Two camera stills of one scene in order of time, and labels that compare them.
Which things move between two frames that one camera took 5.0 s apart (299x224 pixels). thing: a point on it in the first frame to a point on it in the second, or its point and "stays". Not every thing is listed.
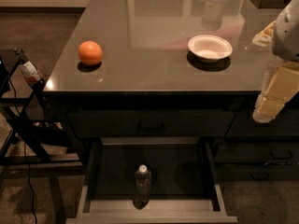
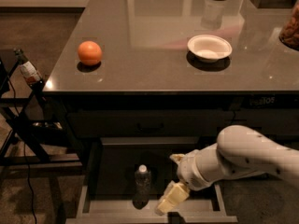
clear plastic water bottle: x=142 y=188 stays
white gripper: x=288 y=35 to x=188 y=169
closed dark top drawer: x=150 y=123 stays
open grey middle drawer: x=183 y=182 stays
